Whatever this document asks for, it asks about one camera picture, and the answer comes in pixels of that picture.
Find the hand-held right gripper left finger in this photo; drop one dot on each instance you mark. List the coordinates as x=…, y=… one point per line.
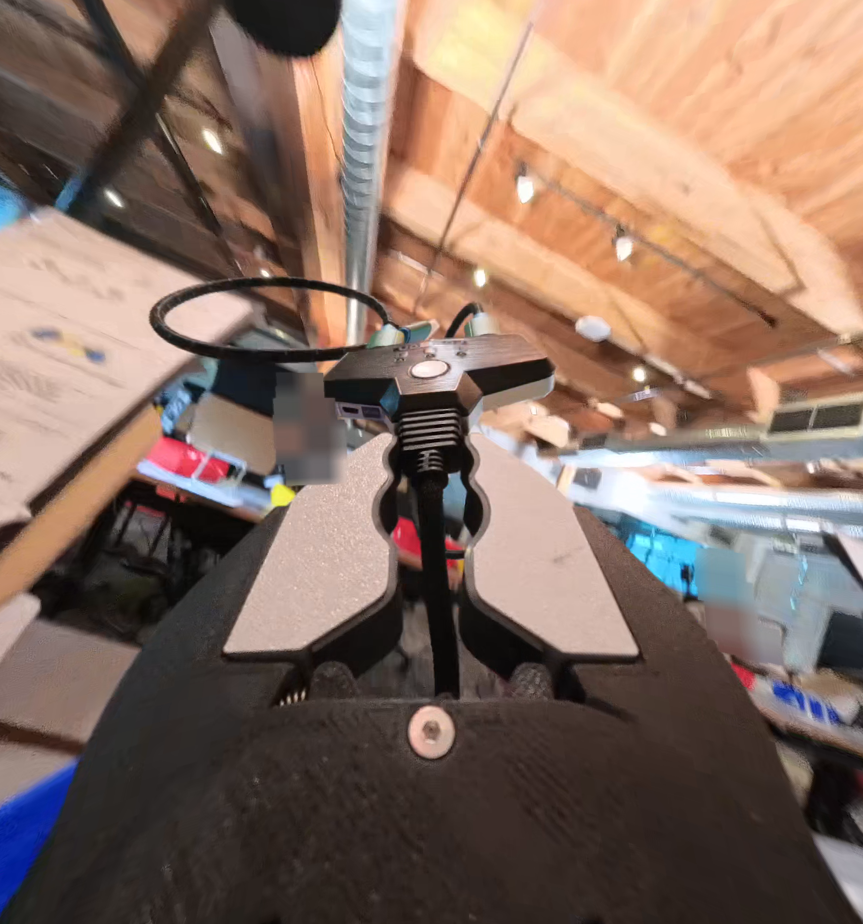
x=309, y=563

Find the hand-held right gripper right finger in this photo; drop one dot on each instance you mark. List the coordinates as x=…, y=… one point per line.
x=547, y=570

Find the black hub with round button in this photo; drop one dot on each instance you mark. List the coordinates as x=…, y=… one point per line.
x=475, y=361

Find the white round ceiling detector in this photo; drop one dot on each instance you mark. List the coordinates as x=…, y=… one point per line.
x=593, y=328

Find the white and wooden document stand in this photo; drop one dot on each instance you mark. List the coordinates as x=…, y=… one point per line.
x=63, y=527

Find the ceiling air conditioning unit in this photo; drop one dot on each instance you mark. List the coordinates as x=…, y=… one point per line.
x=821, y=415

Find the printed instruction sheet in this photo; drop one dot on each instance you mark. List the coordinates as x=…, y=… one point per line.
x=63, y=346

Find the ceiling track spotlight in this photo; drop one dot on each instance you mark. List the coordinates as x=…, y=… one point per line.
x=623, y=245
x=524, y=186

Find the blue container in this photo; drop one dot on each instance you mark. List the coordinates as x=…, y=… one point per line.
x=6, y=852

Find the black metal pole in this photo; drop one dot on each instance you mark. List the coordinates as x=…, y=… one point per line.
x=143, y=108

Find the black fuzzy ball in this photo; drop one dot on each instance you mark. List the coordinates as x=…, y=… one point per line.
x=287, y=25

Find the silver ventilation duct pipe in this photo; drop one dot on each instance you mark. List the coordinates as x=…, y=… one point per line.
x=365, y=144

